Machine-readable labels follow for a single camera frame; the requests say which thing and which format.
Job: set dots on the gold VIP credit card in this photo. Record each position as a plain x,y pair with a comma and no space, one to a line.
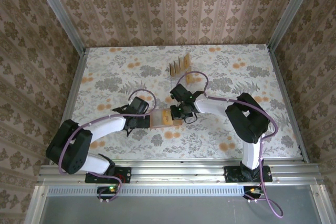
181,64
172,69
167,117
189,79
187,61
176,68

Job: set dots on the wooden base board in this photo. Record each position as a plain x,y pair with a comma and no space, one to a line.
156,117

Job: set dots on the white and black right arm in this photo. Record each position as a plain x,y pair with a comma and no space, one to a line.
210,104

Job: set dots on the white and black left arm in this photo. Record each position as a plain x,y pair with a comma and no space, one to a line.
107,127

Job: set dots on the wooden slotted rack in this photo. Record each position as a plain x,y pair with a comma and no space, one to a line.
197,78

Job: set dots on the small green-lit circuit board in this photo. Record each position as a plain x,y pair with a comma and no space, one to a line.
107,189

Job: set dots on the grey metal panel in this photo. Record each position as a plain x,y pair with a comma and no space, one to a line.
170,211

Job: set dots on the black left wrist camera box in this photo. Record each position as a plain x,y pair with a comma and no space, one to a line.
139,104

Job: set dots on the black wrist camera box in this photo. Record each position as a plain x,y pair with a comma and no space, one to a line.
181,93
139,104

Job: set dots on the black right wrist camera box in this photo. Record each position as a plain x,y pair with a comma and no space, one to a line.
181,93

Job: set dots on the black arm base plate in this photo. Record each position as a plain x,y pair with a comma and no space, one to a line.
126,175
267,174

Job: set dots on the long aluminium base rail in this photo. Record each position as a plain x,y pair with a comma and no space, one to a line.
178,174

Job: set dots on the aluminium table side rail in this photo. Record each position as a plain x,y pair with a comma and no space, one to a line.
288,103
73,90

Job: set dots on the aluminium corner post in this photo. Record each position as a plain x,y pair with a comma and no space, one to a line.
291,11
62,16

